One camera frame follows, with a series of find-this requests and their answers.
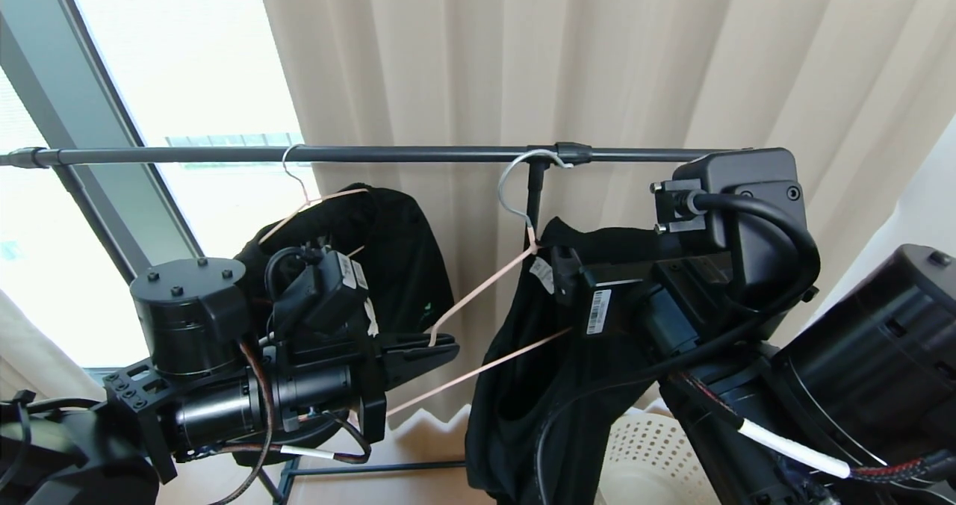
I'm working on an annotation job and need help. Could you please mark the pink clothes hanger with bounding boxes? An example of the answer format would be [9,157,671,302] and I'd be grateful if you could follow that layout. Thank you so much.
[387,149,574,418]
[258,145,370,267]

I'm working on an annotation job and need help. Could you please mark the black clothes rack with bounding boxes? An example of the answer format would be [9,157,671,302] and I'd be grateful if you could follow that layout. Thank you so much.
[0,143,751,505]

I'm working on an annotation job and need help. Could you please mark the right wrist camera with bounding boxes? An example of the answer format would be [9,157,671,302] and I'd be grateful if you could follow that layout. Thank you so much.
[650,148,820,319]

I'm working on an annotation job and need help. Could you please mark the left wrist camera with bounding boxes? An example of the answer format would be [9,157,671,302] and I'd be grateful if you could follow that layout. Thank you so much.
[269,245,372,339]

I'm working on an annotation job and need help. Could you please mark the black cable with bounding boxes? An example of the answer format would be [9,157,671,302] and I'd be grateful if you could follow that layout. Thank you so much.
[327,412,373,465]
[534,191,822,505]

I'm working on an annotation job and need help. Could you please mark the beige curtain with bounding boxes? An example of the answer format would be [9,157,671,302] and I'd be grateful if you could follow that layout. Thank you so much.
[254,0,956,427]
[0,288,83,401]

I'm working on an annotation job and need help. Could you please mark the white laundry basket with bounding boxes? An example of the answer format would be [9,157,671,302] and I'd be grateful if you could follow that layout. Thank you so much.
[594,408,721,505]

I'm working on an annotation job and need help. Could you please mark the black shorts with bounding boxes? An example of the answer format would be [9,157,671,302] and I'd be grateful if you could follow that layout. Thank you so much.
[232,184,456,468]

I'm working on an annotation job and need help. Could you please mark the black garment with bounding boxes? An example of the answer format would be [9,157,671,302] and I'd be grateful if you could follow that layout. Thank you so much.
[465,217,673,505]

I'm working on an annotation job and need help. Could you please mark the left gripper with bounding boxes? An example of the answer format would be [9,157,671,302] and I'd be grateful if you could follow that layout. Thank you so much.
[176,333,461,450]

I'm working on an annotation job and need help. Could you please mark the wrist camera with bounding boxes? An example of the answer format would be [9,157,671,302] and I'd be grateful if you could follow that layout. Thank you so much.
[650,148,820,319]
[269,245,372,339]

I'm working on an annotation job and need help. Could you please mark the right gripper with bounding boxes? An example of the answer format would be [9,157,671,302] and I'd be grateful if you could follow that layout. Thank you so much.
[550,246,719,358]

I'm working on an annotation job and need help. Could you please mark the window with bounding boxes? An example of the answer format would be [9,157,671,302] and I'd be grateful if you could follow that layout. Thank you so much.
[0,0,314,371]

